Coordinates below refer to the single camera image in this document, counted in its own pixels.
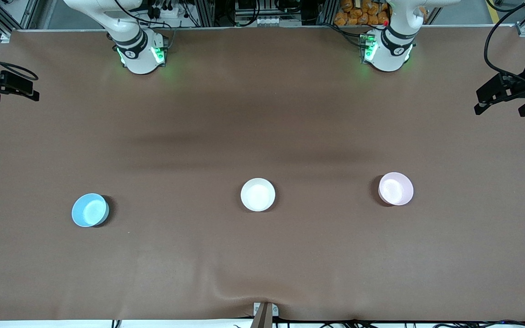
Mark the pink bowl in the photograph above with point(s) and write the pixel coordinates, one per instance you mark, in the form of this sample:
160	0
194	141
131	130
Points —
395	188

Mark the blue bowl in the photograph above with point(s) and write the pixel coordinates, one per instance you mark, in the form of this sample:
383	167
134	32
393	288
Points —
89	210

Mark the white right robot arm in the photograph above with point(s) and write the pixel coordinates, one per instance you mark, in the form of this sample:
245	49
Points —
139	59

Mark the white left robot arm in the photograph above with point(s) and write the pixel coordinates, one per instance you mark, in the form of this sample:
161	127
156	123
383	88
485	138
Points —
388	57

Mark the white bowl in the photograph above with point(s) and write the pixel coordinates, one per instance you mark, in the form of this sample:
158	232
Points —
257	194

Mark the pile of orange items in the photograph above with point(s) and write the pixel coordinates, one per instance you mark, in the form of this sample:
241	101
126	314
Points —
358	16

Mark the white power strip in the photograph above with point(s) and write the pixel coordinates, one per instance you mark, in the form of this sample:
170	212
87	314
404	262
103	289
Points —
167	11

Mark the brown table cover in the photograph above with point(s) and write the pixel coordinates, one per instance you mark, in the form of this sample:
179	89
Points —
262	259

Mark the aluminium frame profile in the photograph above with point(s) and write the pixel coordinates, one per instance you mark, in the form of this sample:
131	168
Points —
205	11
327	11

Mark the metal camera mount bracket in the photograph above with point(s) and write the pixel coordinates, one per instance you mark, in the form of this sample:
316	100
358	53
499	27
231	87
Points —
265	316

